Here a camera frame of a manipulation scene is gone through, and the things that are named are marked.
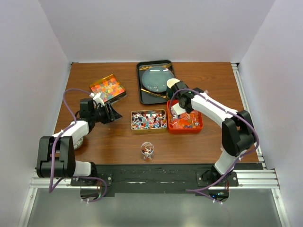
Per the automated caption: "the blue-grey ceramic plate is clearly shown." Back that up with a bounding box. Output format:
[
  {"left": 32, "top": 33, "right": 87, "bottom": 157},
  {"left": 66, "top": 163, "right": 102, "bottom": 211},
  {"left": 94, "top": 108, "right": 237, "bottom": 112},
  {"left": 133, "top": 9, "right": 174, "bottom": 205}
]
[{"left": 142, "top": 67, "right": 175, "bottom": 93}]

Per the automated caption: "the purple cable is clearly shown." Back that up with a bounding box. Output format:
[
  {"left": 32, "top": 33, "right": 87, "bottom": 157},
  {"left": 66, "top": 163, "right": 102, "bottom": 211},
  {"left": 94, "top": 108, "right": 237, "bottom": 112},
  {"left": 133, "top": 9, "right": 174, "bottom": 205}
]
[
  {"left": 48, "top": 88, "right": 108, "bottom": 203},
  {"left": 169, "top": 87, "right": 260, "bottom": 201}
]

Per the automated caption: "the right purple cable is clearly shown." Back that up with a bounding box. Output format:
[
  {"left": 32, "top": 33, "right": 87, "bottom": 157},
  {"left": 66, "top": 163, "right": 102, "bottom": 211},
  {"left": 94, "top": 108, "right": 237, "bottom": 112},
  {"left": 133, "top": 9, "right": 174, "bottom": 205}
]
[{"left": 169, "top": 87, "right": 260, "bottom": 201}]

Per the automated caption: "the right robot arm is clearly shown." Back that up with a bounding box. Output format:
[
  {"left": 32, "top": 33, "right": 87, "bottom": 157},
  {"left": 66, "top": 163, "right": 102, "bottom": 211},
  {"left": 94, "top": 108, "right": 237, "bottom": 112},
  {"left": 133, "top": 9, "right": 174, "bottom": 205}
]
[{"left": 169, "top": 81, "right": 259, "bottom": 186}]

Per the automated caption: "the gold fork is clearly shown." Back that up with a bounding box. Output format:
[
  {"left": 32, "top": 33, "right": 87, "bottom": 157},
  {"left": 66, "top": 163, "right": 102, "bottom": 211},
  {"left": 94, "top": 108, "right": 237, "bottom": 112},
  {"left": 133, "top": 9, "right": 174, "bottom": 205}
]
[{"left": 139, "top": 62, "right": 172, "bottom": 70}]

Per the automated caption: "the silver patterned bowl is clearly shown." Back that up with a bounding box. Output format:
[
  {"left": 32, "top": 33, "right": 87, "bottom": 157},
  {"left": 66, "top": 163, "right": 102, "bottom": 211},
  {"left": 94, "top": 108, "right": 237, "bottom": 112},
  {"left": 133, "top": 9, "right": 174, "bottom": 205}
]
[{"left": 73, "top": 137, "right": 84, "bottom": 150}]

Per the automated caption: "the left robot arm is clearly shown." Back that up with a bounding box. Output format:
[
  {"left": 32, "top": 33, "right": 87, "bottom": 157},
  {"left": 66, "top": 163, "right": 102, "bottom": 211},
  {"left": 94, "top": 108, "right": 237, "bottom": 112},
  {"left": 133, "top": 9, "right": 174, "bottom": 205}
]
[{"left": 36, "top": 98, "right": 122, "bottom": 191}]

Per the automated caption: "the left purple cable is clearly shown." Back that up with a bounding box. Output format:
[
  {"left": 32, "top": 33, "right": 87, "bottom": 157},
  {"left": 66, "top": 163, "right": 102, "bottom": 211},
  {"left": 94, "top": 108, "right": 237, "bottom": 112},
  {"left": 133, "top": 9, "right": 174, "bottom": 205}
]
[{"left": 48, "top": 88, "right": 108, "bottom": 203}]

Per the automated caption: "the clear glass jar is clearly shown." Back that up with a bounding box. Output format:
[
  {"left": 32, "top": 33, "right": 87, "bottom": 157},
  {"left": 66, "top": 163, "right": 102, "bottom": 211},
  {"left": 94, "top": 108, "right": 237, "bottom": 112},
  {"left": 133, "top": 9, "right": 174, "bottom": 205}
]
[{"left": 141, "top": 142, "right": 154, "bottom": 161}]

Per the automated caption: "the gold knife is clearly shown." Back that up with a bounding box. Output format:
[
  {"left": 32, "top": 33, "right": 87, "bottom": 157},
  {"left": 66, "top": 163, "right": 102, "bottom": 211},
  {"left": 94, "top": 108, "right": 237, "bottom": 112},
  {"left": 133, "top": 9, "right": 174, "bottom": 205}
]
[{"left": 140, "top": 88, "right": 167, "bottom": 99}]

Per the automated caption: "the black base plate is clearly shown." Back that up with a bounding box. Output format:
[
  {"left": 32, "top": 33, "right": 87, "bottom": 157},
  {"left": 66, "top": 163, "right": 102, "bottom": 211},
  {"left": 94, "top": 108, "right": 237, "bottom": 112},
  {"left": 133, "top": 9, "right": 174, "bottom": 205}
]
[{"left": 41, "top": 162, "right": 265, "bottom": 198}]

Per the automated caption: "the orange tray of lollipops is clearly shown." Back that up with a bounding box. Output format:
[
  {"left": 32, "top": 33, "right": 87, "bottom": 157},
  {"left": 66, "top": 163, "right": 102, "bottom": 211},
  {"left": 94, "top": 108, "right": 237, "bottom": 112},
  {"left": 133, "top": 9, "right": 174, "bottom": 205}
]
[{"left": 167, "top": 100, "right": 203, "bottom": 134}]

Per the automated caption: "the aluminium frame rail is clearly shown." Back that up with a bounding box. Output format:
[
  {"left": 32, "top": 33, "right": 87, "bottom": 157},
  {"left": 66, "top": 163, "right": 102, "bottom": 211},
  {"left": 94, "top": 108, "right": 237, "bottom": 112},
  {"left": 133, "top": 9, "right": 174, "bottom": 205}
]
[{"left": 21, "top": 63, "right": 290, "bottom": 227}]

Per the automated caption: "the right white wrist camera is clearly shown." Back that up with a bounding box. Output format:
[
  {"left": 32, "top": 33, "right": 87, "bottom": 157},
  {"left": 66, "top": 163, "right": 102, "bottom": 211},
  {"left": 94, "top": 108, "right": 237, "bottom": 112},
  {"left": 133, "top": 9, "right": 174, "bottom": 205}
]
[{"left": 170, "top": 103, "right": 186, "bottom": 116}]

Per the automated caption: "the gold tin of gummy candies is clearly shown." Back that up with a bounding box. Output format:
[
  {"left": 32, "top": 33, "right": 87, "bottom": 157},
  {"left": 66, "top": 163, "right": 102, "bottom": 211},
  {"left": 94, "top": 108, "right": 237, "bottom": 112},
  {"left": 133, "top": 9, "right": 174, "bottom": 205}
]
[{"left": 89, "top": 74, "right": 126, "bottom": 104}]

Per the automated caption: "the black serving tray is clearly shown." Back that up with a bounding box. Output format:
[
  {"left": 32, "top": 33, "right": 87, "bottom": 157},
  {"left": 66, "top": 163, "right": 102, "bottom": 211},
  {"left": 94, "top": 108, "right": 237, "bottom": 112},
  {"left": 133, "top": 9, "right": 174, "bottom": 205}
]
[{"left": 136, "top": 60, "right": 176, "bottom": 105}]

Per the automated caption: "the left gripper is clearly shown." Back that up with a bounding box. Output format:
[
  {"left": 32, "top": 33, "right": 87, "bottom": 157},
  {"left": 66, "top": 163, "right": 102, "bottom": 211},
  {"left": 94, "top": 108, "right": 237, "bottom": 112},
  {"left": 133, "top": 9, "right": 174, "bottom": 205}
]
[{"left": 91, "top": 102, "right": 122, "bottom": 124}]

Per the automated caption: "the dark green mug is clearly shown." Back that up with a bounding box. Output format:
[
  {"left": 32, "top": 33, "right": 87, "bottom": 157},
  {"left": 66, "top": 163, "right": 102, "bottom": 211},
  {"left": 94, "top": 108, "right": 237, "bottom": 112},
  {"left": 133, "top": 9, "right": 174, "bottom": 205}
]
[{"left": 166, "top": 78, "right": 180, "bottom": 99}]

